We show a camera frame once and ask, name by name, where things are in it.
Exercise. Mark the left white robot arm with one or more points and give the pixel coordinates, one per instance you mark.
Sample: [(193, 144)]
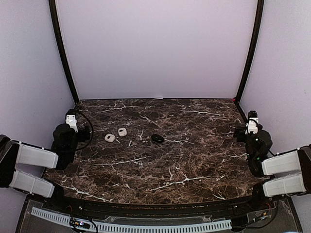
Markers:
[(66, 142)]

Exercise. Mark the left black frame post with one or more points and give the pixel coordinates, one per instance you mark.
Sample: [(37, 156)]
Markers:
[(61, 50)]

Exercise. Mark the white charging case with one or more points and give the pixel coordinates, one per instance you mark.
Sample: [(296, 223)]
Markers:
[(122, 132), (109, 138)]

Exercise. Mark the black frame post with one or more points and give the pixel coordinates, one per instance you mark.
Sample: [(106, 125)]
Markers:
[(251, 51), (61, 50)]

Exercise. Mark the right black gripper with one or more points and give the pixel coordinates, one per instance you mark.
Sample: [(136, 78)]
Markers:
[(238, 132)]

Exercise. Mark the black front rail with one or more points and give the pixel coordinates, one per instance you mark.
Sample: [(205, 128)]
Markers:
[(234, 207)]

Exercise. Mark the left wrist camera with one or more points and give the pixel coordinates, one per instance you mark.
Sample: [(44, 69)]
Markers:
[(71, 119)]

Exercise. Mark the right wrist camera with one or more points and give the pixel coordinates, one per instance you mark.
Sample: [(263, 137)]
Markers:
[(253, 125)]

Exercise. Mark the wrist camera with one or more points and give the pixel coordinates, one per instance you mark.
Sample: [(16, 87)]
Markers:
[(253, 125), (71, 119)]

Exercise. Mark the black charging case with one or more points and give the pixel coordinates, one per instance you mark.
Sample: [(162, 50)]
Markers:
[(157, 138)]

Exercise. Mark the right black frame post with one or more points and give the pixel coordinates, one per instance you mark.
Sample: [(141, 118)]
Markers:
[(251, 51)]

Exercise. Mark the white slotted cable duct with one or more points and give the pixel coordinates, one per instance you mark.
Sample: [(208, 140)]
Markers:
[(130, 225)]

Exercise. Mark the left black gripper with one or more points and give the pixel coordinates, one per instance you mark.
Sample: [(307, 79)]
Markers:
[(87, 135)]

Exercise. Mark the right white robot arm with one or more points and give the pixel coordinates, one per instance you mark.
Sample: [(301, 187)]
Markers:
[(289, 172)]

